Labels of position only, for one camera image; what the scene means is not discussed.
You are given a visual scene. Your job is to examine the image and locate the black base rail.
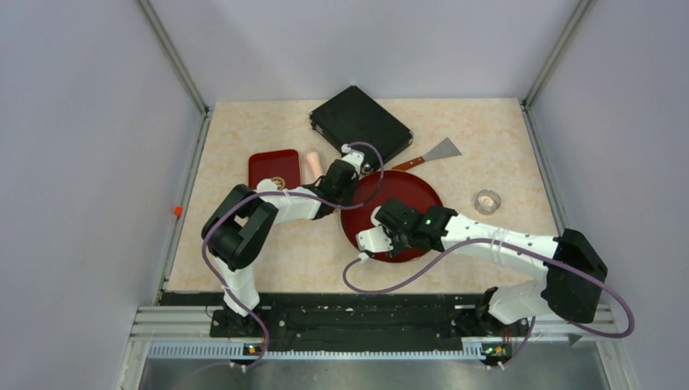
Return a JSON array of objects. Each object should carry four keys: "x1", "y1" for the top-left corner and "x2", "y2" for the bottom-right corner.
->
[{"x1": 158, "y1": 292, "x2": 541, "y2": 354}]

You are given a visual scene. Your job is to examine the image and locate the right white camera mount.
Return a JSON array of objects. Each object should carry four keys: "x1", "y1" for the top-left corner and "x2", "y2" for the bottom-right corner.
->
[{"x1": 355, "y1": 206, "x2": 392, "y2": 254}]

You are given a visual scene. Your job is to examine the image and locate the red rectangular tray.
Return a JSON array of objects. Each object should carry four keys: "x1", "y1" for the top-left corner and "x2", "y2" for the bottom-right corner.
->
[{"x1": 248, "y1": 149, "x2": 301, "y2": 189}]

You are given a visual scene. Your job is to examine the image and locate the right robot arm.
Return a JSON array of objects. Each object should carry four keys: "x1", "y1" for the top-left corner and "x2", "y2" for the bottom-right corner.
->
[{"x1": 356, "y1": 198, "x2": 608, "y2": 335}]

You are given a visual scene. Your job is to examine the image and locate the clear glass cup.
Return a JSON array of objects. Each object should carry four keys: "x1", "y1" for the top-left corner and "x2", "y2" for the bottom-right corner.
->
[{"x1": 474, "y1": 189, "x2": 502, "y2": 215}]

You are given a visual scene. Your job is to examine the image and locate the round red tray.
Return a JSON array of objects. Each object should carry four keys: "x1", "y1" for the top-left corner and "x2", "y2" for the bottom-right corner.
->
[{"x1": 340, "y1": 170, "x2": 443, "y2": 263}]

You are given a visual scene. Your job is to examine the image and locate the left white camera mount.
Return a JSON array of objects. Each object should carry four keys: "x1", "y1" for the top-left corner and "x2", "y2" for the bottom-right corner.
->
[{"x1": 340, "y1": 144, "x2": 365, "y2": 175}]

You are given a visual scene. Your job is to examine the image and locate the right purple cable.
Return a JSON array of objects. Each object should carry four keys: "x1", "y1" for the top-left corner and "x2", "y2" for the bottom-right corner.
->
[{"x1": 342, "y1": 237, "x2": 636, "y2": 370}]

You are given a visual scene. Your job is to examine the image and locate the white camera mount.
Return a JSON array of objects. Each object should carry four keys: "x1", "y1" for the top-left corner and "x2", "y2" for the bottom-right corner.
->
[
  {"x1": 355, "y1": 206, "x2": 392, "y2": 254},
  {"x1": 340, "y1": 144, "x2": 365, "y2": 175}
]

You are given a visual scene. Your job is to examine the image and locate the pink plastic cylinder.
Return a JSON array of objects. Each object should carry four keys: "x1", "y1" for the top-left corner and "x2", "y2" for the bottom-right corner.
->
[{"x1": 305, "y1": 151, "x2": 324, "y2": 180}]

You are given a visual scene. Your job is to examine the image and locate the metal scraper wooden handle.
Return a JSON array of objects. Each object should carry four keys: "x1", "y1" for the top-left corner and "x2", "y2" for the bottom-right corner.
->
[{"x1": 392, "y1": 137, "x2": 462, "y2": 171}]

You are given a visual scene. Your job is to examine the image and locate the black case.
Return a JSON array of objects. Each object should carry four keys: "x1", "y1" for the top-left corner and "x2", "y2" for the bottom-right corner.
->
[{"x1": 309, "y1": 85, "x2": 414, "y2": 174}]

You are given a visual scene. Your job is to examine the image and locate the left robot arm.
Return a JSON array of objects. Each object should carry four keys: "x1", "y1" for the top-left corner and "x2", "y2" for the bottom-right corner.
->
[{"x1": 201, "y1": 152, "x2": 363, "y2": 336}]

